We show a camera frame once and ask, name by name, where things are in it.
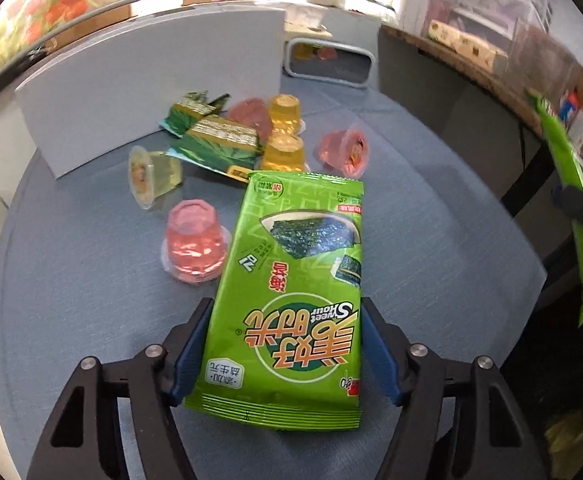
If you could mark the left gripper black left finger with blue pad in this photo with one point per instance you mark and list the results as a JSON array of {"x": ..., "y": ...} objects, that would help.
[{"x": 82, "y": 438}]

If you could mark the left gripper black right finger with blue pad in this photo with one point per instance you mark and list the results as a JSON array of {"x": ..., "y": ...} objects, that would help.
[{"x": 458, "y": 420}]

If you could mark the green seaweed snack bag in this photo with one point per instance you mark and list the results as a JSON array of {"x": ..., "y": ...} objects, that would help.
[
  {"x": 283, "y": 345},
  {"x": 566, "y": 165}
]

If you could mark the green seaweed snack bag front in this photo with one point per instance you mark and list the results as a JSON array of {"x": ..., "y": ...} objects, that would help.
[{"x": 283, "y": 345}]

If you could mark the pink jelly cup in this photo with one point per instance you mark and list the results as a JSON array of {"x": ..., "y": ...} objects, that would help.
[
  {"x": 252, "y": 113},
  {"x": 195, "y": 245},
  {"x": 346, "y": 151}
]

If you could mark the clear jelly cup with lid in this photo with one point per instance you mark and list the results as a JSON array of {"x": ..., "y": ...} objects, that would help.
[{"x": 152, "y": 175}]

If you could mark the yellow jelly cup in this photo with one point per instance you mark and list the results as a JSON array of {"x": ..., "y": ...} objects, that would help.
[
  {"x": 284, "y": 113},
  {"x": 284, "y": 152}
]

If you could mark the green pea snack packet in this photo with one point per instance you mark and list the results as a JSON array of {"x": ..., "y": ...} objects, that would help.
[
  {"x": 219, "y": 145},
  {"x": 190, "y": 110}
]

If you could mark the wooden side shelf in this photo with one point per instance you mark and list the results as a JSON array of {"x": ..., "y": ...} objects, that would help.
[{"x": 518, "y": 105}]

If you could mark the clear plastic container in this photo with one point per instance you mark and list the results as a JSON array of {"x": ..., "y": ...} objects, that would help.
[{"x": 537, "y": 62}]

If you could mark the beige patterned carton box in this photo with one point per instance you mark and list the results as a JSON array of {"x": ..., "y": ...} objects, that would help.
[{"x": 476, "y": 50}]

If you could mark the black grey bluetooth speaker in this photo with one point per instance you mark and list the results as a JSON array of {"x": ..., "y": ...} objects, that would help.
[{"x": 328, "y": 61}]

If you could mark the tissue box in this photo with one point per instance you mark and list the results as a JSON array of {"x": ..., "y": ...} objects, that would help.
[{"x": 306, "y": 22}]

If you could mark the white storage box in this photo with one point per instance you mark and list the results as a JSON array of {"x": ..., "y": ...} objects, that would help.
[{"x": 116, "y": 86}]

